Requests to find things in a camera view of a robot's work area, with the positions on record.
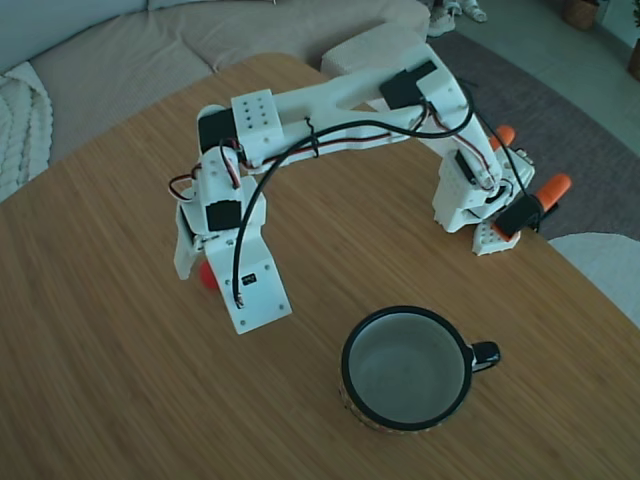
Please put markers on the white knitted blanket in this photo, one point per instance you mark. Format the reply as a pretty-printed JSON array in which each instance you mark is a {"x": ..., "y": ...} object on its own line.
[{"x": 20, "y": 125}]

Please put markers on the grey rug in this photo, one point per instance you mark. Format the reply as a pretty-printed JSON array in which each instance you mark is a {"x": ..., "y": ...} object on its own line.
[{"x": 575, "y": 140}]

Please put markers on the beige sofa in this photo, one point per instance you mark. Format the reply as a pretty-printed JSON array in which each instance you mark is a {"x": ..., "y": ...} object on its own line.
[{"x": 125, "y": 65}]

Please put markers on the white sneaker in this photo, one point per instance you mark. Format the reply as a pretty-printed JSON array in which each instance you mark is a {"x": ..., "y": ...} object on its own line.
[
  {"x": 440, "y": 20},
  {"x": 474, "y": 11}
]

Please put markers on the red plastic bottle cap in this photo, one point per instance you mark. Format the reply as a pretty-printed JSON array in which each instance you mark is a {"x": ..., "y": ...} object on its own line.
[{"x": 206, "y": 276}]

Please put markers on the beige ottoman cushion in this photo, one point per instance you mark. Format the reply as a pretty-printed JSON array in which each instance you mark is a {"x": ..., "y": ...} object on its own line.
[{"x": 360, "y": 50}]

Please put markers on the brown wicker basket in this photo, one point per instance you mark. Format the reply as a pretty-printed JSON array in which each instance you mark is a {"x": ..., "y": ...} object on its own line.
[{"x": 580, "y": 14}]

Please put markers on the black-rimmed white enamel mug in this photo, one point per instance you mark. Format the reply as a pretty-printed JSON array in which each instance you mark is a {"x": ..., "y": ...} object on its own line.
[{"x": 407, "y": 370}]

